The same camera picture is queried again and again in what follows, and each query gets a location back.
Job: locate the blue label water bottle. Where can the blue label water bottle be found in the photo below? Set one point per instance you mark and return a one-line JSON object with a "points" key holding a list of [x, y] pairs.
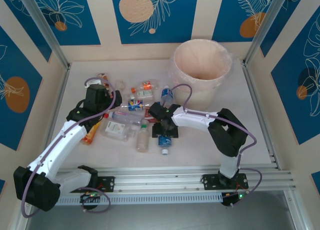
{"points": [[167, 95], [164, 142]]}

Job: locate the small brown bottle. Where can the small brown bottle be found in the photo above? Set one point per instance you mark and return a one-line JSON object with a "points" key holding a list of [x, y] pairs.
{"points": [[103, 77]]}

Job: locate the green cap milky bottle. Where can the green cap milky bottle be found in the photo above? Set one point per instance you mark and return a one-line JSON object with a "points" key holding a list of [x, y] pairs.
{"points": [[143, 140]]}

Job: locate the long clear water bottle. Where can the long clear water bottle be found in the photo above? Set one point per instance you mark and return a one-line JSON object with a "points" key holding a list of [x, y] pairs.
{"points": [[125, 117]]}

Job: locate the clear bottle white label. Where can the clear bottle white label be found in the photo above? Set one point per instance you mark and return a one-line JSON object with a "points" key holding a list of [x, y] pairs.
{"points": [[115, 128]]}

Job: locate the orange juice bottle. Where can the orange juice bottle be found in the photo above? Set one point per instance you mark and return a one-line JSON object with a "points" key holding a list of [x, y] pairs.
{"points": [[90, 135]]}

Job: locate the blue pepsi label bottle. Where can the blue pepsi label bottle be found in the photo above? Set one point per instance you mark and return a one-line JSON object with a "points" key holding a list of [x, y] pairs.
{"points": [[135, 104]]}

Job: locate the orange label small bottle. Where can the orange label small bottle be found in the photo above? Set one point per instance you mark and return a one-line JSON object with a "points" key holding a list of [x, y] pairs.
{"points": [[147, 85]]}

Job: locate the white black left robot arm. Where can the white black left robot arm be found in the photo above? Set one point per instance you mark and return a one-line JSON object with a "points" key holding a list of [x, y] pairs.
{"points": [[62, 142]]}

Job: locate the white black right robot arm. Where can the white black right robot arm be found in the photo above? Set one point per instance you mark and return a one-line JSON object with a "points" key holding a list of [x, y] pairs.
{"points": [[195, 119]]}

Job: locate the white ribbed waste bin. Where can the white ribbed waste bin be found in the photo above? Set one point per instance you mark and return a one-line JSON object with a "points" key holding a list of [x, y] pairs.
{"points": [[195, 97]]}

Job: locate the aluminium base beam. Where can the aluminium base beam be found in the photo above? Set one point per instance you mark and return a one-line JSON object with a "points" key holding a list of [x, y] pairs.
{"points": [[160, 176]]}

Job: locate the small controller board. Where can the small controller board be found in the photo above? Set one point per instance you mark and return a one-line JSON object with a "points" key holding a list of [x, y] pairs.
{"points": [[232, 198], [90, 196]]}

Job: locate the aluminium frame post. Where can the aluminium frame post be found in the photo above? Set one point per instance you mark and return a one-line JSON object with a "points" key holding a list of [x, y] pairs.
{"points": [[265, 23], [45, 28]]}

